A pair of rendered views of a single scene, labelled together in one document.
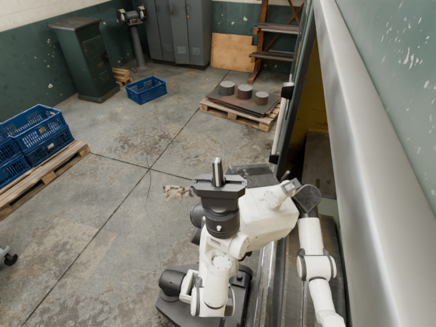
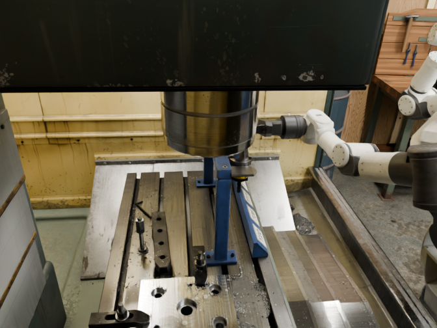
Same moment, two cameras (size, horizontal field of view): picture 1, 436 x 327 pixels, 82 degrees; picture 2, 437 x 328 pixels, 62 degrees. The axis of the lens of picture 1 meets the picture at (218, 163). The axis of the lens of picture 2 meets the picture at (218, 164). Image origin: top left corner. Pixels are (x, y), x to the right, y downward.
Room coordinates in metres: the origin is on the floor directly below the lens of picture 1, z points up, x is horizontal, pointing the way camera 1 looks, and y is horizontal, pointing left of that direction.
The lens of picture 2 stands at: (1.24, -1.16, 1.71)
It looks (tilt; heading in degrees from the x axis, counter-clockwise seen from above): 29 degrees down; 158
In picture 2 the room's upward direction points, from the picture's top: 2 degrees clockwise
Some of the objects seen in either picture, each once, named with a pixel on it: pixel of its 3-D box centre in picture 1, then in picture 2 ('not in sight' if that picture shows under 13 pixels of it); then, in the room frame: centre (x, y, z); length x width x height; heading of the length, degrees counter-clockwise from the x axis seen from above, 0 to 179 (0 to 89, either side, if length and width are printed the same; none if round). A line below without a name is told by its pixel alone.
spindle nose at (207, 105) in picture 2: not in sight; (209, 104); (0.70, -0.96, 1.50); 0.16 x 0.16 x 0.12
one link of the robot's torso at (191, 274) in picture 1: (197, 287); not in sight; (0.71, 0.15, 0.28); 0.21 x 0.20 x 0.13; 76
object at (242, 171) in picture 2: not in sight; (243, 171); (0.46, -0.77, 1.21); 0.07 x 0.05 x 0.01; 76
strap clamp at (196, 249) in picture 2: not in sight; (199, 271); (0.55, -0.93, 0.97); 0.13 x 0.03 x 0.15; 166
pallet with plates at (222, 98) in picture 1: (244, 98); not in sight; (3.66, -0.42, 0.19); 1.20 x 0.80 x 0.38; 59
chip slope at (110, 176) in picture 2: not in sight; (193, 224); (0.07, -0.80, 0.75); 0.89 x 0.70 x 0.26; 76
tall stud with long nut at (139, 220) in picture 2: not in sight; (140, 234); (0.33, -1.05, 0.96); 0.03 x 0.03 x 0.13
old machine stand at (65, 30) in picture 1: (88, 61); not in sight; (4.18, 2.14, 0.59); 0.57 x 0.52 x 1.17; 160
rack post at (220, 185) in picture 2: not in sight; (222, 220); (0.45, -0.83, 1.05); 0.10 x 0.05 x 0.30; 76
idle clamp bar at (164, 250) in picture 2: not in sight; (160, 245); (0.36, -0.99, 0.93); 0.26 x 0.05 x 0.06; 171
